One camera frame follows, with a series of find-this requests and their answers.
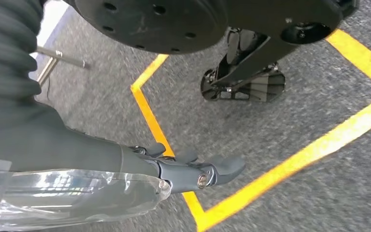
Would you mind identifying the black robot leg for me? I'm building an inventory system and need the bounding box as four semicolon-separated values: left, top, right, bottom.
62;0;360;87

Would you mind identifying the black robot foot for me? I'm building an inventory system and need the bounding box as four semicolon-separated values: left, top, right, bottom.
200;69;286;103

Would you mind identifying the yellow floor tape square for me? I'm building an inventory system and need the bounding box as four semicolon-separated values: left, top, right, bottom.
130;28;371;232

